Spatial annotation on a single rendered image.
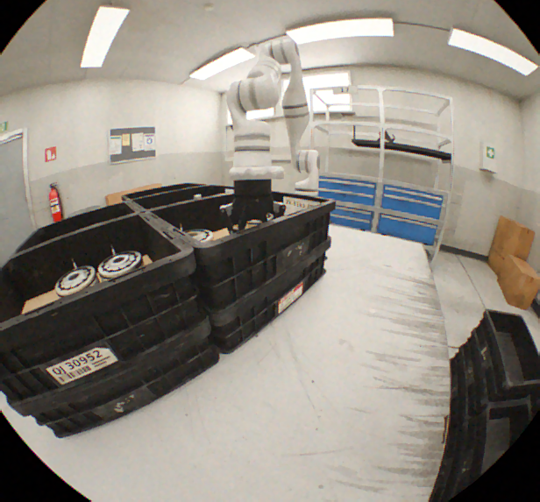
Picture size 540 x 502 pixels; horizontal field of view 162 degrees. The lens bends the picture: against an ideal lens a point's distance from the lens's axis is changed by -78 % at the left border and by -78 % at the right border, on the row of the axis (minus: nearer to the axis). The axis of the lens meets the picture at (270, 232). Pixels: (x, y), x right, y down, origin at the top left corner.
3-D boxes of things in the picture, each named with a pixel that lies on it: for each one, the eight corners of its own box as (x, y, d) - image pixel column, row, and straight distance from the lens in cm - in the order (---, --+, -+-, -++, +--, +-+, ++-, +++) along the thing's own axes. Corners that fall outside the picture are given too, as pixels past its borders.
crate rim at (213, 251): (258, 194, 69) (257, 188, 69) (337, 208, 53) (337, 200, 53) (144, 221, 50) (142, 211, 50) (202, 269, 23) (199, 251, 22)
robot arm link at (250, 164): (229, 181, 30) (228, 142, 30) (229, 177, 42) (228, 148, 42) (286, 180, 32) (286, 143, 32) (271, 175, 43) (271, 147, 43)
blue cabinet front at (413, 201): (376, 231, 234) (383, 183, 223) (432, 244, 244) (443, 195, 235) (376, 232, 231) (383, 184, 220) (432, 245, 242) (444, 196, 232)
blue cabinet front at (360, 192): (314, 219, 247) (316, 175, 237) (370, 230, 234) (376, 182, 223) (313, 220, 244) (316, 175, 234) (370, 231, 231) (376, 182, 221)
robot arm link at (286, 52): (297, 38, 73) (311, 105, 73) (270, 44, 75) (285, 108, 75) (292, 35, 64) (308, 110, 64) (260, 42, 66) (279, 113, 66)
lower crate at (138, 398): (162, 290, 58) (151, 253, 53) (226, 362, 38) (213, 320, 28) (49, 338, 66) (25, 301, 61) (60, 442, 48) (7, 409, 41)
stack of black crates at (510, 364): (436, 370, 127) (484, 307, 102) (473, 374, 144) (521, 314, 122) (430, 437, 111) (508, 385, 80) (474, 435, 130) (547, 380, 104)
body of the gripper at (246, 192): (269, 172, 43) (269, 214, 44) (230, 173, 42) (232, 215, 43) (278, 174, 35) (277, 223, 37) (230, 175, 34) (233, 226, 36)
